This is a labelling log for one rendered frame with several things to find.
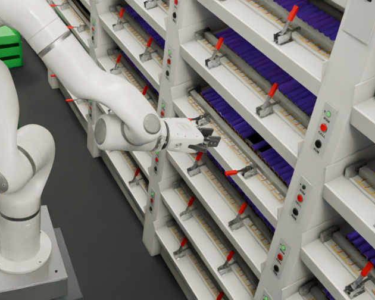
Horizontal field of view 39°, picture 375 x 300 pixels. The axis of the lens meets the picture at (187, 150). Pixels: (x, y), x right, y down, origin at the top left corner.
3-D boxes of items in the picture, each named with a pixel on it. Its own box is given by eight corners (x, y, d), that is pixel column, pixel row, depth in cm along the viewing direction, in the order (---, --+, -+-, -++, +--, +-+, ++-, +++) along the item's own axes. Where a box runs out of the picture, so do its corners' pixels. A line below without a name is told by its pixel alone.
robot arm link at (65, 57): (88, 13, 114) (174, 124, 122) (59, 38, 126) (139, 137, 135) (59, 36, 109) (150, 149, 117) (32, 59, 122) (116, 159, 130)
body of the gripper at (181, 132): (170, 133, 127) (208, 135, 134) (152, 111, 134) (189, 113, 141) (160, 159, 131) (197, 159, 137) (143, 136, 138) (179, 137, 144)
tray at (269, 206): (277, 232, 139) (278, 208, 133) (174, 110, 180) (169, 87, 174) (340, 200, 145) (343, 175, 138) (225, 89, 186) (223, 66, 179)
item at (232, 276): (247, 326, 162) (246, 302, 153) (161, 199, 204) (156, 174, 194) (302, 295, 168) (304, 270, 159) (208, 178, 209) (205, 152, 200)
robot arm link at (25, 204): (-12, 212, 151) (-16, 146, 137) (24, 175, 166) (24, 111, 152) (26, 227, 150) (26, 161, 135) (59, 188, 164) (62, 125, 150)
